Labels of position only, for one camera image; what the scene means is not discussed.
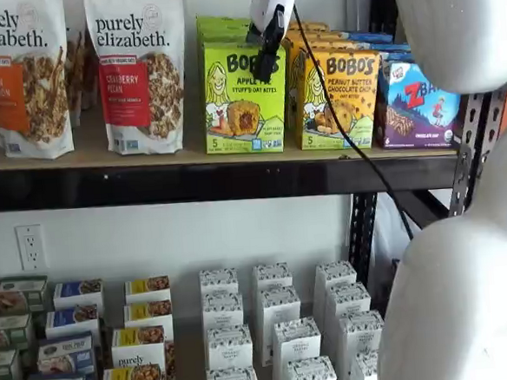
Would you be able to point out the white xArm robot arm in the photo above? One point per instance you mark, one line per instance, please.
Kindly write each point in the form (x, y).
(462, 314)

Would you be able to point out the blue ZBar box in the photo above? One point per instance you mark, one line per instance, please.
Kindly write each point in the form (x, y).
(394, 56)
(369, 38)
(417, 109)

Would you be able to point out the wooden shelf board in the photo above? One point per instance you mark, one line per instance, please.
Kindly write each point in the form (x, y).
(81, 158)

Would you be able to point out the green granola box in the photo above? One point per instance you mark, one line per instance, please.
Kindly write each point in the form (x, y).
(8, 331)
(21, 293)
(2, 368)

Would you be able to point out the cranberry pecan granola bag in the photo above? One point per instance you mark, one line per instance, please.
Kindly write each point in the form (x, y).
(141, 84)

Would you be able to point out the black metal shelving unit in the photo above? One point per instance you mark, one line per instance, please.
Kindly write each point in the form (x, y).
(148, 184)

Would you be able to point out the white granola bag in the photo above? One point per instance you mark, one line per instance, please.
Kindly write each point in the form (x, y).
(81, 71)

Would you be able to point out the orange label granola bag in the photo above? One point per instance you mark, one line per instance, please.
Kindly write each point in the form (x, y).
(20, 84)

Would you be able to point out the white patterned boxes group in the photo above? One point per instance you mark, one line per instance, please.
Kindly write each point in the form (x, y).
(189, 333)

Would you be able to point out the white wall outlet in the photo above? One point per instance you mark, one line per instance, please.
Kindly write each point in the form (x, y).
(30, 247)

